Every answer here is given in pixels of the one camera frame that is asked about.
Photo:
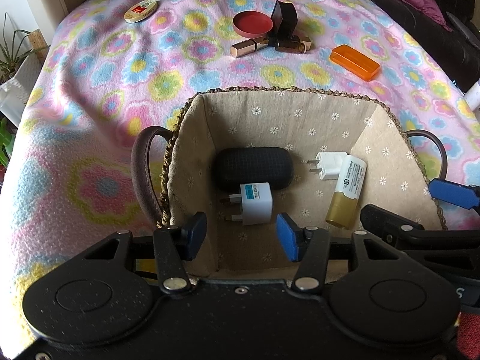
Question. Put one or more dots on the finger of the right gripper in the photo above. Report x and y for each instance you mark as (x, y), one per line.
(384, 223)
(464, 196)

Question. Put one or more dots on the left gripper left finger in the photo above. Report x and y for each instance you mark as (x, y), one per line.
(175, 245)

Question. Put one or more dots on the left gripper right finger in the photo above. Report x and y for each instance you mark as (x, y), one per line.
(309, 247)

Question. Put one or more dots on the gold white Cielo perfume bottle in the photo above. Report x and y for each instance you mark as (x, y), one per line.
(347, 192)

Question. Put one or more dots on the white UK plug adapter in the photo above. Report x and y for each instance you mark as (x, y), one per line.
(256, 204)

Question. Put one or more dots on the white US charger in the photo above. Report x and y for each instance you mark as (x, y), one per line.
(327, 165)

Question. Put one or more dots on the black glasses case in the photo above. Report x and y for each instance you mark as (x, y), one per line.
(233, 167)

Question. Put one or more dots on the woven fabric-lined basket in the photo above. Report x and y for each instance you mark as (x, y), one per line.
(171, 170)

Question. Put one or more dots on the black leather sofa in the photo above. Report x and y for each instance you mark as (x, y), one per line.
(457, 51)

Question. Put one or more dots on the orange plastic case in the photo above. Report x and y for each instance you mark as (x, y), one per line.
(355, 62)

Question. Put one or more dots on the pink floral fleece blanket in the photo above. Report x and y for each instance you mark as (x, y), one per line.
(69, 185)

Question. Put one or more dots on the rose gold lipstick tube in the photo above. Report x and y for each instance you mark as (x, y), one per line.
(249, 46)

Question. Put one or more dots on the white plant pot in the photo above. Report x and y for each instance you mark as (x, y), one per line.
(15, 92)

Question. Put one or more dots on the round gold tin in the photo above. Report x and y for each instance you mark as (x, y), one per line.
(140, 11)

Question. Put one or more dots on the potted green plant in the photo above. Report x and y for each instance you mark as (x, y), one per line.
(16, 45)

